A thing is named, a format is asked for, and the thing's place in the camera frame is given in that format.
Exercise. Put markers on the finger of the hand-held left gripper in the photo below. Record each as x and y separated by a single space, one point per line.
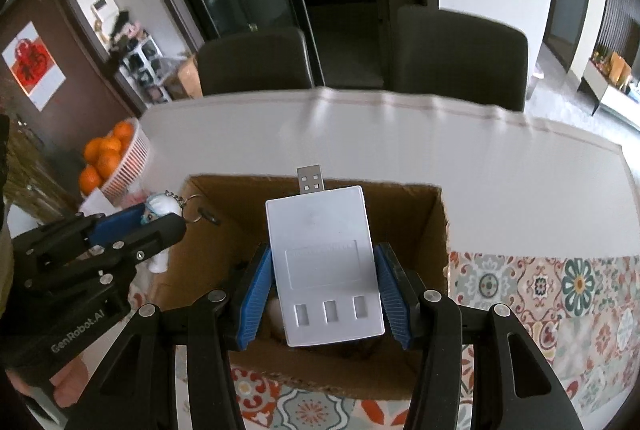
150 237
120 222

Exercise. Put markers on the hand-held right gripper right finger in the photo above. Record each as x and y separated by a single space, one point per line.
392 295

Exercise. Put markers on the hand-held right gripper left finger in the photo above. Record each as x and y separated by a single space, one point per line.
255 295

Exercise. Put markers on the white usb charger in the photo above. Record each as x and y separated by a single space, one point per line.
320 270

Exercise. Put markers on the brown cardboard box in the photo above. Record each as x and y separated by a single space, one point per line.
225 225

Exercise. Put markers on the person's left hand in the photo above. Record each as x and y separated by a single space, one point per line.
65 385

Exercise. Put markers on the white paper sheet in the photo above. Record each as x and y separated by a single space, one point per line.
95 205

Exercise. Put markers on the white slatted plastic basket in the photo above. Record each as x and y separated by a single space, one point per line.
134 165

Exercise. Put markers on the pile of oranges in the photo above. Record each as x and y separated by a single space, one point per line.
107 160

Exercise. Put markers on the dried grass bunch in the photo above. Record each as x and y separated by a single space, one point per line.
35 180

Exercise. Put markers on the white table cover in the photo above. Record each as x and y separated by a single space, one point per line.
350 145

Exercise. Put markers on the white shoe rack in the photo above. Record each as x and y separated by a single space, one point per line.
145 67

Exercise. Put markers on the colourful tile-print mat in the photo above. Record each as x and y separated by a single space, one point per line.
550 300

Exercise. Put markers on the small cardboard box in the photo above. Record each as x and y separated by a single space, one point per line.
187 76

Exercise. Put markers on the brown wooden door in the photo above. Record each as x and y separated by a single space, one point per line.
75 60

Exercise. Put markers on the red door poster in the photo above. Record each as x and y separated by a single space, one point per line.
32 65

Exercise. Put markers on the heap of small belongings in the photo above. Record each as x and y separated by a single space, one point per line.
122 29

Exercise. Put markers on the dark grey dining chair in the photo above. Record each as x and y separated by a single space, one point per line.
255 60
457 55

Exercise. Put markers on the white tv console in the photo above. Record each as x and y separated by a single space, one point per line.
615 100

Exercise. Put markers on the orange gift bags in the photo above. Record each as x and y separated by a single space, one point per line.
612 66

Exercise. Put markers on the white wall intercom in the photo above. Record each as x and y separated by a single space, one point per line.
102 6

